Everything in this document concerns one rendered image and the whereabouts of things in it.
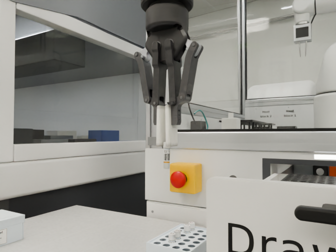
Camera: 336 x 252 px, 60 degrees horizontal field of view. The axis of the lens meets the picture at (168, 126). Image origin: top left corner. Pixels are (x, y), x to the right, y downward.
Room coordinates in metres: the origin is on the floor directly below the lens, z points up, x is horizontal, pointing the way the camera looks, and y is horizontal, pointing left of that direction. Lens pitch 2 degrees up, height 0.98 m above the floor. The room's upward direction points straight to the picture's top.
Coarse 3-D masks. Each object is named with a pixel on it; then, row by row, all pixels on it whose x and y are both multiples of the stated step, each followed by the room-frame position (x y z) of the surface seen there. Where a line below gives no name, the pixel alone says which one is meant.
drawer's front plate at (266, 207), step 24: (216, 192) 0.37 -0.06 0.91; (240, 192) 0.35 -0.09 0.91; (264, 192) 0.34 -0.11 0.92; (288, 192) 0.32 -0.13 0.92; (312, 192) 0.31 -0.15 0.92; (216, 216) 0.37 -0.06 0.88; (240, 216) 0.35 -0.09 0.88; (264, 216) 0.34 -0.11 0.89; (288, 216) 0.32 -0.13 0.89; (216, 240) 0.37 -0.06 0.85; (240, 240) 0.35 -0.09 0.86; (312, 240) 0.31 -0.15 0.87
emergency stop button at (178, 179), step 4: (176, 172) 0.70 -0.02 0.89; (180, 172) 0.69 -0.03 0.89; (172, 176) 0.70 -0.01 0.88; (176, 176) 0.69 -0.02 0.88; (180, 176) 0.69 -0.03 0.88; (184, 176) 0.69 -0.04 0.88; (172, 180) 0.70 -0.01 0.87; (176, 180) 0.69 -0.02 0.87; (180, 180) 0.69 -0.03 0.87; (184, 180) 0.69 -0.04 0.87; (172, 184) 0.70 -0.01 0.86; (176, 184) 0.69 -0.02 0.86; (180, 184) 0.69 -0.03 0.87; (184, 184) 0.70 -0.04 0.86
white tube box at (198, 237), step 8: (168, 232) 0.56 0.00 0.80; (192, 232) 0.56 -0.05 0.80; (200, 232) 0.56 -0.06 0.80; (152, 240) 0.52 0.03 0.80; (160, 240) 0.52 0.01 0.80; (168, 240) 0.52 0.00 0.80; (176, 240) 0.52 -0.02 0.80; (184, 240) 0.53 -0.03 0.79; (192, 240) 0.52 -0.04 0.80; (200, 240) 0.52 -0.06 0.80; (152, 248) 0.50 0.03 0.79; (160, 248) 0.49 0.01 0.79; (168, 248) 0.48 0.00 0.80; (176, 248) 0.50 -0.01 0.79; (184, 248) 0.49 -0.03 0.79; (192, 248) 0.48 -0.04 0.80; (200, 248) 0.50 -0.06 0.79
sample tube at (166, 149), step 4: (164, 144) 0.50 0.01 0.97; (164, 148) 0.50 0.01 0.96; (168, 148) 0.50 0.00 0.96; (164, 152) 0.50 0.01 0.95; (168, 152) 0.50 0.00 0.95; (164, 156) 0.50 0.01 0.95; (168, 156) 0.50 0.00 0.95; (164, 160) 0.50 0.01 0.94; (168, 160) 0.50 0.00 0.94; (164, 164) 0.50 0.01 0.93; (168, 164) 0.50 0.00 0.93
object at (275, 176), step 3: (273, 174) 0.65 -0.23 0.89; (276, 174) 0.65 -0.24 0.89; (279, 174) 0.66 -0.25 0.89; (282, 174) 0.66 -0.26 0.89; (285, 174) 0.66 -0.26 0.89; (267, 177) 0.60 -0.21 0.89; (270, 177) 0.60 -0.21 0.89; (273, 177) 0.61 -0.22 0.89; (276, 177) 0.64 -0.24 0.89; (279, 177) 0.66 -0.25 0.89; (282, 177) 0.66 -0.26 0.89; (279, 180) 0.66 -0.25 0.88
